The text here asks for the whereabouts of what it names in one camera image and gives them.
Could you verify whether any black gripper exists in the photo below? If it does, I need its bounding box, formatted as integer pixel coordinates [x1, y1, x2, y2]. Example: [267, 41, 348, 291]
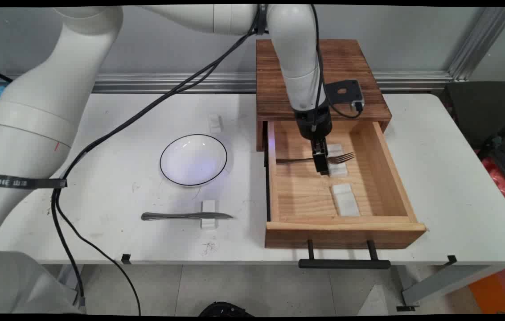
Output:
[294, 106, 333, 176]

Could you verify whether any silver fork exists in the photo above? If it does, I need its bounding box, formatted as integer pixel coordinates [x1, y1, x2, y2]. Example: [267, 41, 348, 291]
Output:
[275, 152, 356, 165]

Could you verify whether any silver table knife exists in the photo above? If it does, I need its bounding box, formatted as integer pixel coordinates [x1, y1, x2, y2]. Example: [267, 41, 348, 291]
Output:
[141, 212, 234, 221]

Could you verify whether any light wooden drawer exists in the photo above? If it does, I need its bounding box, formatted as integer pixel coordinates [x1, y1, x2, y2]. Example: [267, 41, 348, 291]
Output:
[264, 120, 427, 249]

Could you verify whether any dark wooden drawer cabinet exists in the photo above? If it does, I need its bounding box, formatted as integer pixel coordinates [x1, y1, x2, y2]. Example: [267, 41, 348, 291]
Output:
[256, 39, 392, 152]

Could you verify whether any white bowl with black rim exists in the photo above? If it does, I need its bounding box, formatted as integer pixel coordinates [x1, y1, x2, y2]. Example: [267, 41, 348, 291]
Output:
[160, 134, 228, 187]

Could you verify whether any grey table leg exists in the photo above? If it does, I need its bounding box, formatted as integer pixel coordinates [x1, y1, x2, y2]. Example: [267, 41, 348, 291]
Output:
[396, 265, 505, 312]

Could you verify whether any red bag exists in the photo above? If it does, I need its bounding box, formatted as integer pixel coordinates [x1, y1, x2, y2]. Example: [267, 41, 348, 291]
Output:
[482, 156, 505, 211]

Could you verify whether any black round floor object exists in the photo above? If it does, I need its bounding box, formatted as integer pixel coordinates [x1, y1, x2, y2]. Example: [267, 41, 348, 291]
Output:
[199, 302, 255, 317]

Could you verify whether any orange box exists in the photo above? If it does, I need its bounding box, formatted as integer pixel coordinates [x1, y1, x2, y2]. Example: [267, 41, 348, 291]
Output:
[468, 265, 505, 314]

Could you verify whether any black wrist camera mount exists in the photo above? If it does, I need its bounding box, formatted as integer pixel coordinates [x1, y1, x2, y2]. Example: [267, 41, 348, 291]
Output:
[323, 79, 365, 113]

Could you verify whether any black drawer handle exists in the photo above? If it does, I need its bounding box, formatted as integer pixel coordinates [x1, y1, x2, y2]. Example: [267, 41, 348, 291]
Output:
[299, 239, 391, 270]

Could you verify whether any horizontal aluminium frame rail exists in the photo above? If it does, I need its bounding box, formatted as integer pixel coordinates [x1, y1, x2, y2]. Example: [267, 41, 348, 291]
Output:
[0, 71, 453, 94]

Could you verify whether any slanted aluminium frame post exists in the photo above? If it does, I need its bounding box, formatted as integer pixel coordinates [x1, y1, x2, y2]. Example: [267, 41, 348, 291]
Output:
[448, 7, 505, 82]

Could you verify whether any black printed cable strap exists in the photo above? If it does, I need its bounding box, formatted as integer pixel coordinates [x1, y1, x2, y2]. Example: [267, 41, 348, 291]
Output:
[0, 173, 68, 190]

